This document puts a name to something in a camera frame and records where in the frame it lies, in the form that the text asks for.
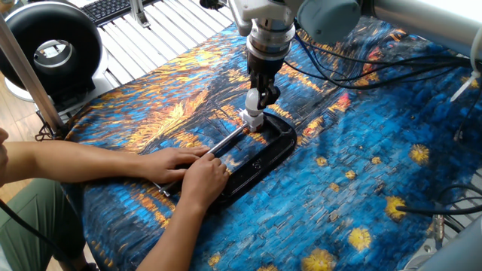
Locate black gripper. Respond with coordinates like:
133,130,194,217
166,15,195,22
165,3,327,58
247,51,284,111

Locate black C-clamp silver screw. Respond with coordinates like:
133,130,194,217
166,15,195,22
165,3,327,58
154,111,297,206

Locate person's right forearm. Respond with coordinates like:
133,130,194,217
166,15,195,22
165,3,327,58
135,199,209,271

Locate person's left forearm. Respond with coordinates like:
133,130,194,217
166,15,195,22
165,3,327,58
3,141,146,186

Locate person's right hand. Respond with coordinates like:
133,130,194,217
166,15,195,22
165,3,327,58
180,152,230,215

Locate person's left hand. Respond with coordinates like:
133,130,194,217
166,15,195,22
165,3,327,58
139,145,211,184

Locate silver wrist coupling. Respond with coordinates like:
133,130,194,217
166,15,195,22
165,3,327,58
246,18,297,61

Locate black knob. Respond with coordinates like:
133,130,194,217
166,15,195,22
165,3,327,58
198,0,227,11

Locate blue orange painted tablecloth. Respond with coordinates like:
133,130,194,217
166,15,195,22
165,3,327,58
62,14,482,271

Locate black keyboard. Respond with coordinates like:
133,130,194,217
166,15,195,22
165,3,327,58
80,0,161,27

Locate green trousers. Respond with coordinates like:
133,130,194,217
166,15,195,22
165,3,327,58
0,178,87,271

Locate blue cable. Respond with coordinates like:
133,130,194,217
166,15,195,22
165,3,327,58
294,32,331,78

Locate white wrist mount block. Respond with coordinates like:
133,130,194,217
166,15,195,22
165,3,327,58
227,0,298,37

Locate silver upright bracket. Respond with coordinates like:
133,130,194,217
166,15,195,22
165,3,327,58
127,0,151,29

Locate white cable tie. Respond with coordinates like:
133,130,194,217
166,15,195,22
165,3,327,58
450,26,482,102

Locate thick black cable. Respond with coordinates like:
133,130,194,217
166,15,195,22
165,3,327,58
395,202,482,216

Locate silver cable connector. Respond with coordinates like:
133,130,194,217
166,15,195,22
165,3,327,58
432,214,445,242

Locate tangled black cord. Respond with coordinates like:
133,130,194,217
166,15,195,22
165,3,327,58
34,120,57,144

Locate aluminium frame post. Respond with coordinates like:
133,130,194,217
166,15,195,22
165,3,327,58
0,17,66,136

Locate black ring-shaped fan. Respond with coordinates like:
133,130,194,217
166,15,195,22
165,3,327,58
0,1,110,114

